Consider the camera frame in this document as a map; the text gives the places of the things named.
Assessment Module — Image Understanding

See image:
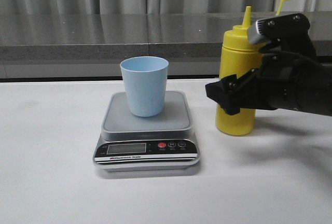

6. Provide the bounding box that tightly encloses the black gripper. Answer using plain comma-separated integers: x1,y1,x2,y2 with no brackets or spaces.
205,13,322,116

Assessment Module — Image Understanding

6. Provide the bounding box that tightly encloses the yellow squeeze bottle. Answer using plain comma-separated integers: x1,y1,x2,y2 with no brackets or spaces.
215,0,290,136

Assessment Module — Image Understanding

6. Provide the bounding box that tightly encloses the light blue plastic cup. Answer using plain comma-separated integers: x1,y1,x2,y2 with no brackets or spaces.
120,56,169,117

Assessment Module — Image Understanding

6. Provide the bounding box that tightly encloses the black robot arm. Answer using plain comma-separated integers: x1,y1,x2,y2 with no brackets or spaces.
205,13,331,116

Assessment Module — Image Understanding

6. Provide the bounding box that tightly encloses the silver digital kitchen scale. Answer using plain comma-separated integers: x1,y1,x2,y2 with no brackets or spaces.
93,91,201,172

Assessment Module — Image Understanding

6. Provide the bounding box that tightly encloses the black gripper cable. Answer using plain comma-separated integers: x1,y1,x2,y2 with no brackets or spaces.
258,45,322,65

